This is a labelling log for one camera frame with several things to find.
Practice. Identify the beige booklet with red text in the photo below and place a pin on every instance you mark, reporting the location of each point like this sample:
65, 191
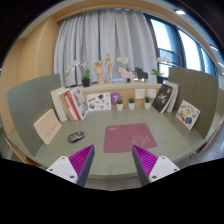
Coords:
47, 127

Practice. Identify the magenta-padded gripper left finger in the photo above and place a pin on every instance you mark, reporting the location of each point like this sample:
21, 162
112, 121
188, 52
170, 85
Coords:
63, 166

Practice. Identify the grey computer mouse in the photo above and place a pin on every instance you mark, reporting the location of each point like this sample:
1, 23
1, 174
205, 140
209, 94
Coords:
76, 137

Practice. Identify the thick white book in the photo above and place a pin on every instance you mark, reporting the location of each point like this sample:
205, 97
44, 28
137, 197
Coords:
56, 101

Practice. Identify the colourful illustrated white card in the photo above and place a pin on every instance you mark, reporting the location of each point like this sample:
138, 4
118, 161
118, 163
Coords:
187, 114

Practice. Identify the white wall socket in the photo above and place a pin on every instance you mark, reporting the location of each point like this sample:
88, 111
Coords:
152, 93
140, 93

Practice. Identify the black cover book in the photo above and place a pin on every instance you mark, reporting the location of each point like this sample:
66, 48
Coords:
162, 97

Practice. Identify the wooden hand model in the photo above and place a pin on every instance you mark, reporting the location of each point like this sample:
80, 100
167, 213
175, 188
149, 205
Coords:
99, 70

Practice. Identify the light grey curtain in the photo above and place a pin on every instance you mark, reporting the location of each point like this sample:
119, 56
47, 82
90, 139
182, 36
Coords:
100, 36

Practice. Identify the red book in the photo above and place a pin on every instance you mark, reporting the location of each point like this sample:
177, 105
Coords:
72, 106

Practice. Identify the white orchid behind pink horse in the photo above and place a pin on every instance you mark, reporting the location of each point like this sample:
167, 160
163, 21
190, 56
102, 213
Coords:
122, 60

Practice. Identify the pink wooden horse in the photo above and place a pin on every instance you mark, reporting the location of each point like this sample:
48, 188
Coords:
126, 75

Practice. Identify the wooden desk back shelf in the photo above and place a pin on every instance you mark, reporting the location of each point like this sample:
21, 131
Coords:
126, 88

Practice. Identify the wooden artist mannequin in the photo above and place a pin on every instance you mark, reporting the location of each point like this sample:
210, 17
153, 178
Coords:
109, 63

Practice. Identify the dark pink mouse pad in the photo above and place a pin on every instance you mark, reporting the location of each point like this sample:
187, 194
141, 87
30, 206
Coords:
126, 136

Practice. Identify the ceiling lights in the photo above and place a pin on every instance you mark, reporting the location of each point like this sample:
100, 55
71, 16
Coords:
179, 12

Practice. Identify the black wooden horse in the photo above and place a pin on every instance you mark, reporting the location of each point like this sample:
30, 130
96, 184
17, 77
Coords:
141, 73

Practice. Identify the white card with stickers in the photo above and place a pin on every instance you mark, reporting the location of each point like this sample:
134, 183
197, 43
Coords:
98, 101

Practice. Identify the small succulent in white pot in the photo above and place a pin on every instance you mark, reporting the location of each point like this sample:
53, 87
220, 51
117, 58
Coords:
147, 105
131, 105
119, 106

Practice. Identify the purple round number sign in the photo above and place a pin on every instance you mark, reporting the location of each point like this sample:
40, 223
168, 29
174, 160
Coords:
116, 97

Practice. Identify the dark framed window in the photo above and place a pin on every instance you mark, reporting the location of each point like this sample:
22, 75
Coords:
190, 50

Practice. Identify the green desk partition panel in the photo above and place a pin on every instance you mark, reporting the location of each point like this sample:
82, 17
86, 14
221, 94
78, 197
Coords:
196, 86
30, 100

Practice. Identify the book with picture cover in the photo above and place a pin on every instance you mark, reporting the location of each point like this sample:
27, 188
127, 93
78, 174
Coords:
80, 101

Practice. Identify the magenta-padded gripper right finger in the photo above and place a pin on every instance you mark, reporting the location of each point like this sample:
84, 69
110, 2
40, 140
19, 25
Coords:
161, 166

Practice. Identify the white orchid in black pot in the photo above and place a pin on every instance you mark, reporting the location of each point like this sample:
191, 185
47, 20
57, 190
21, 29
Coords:
160, 79
86, 81

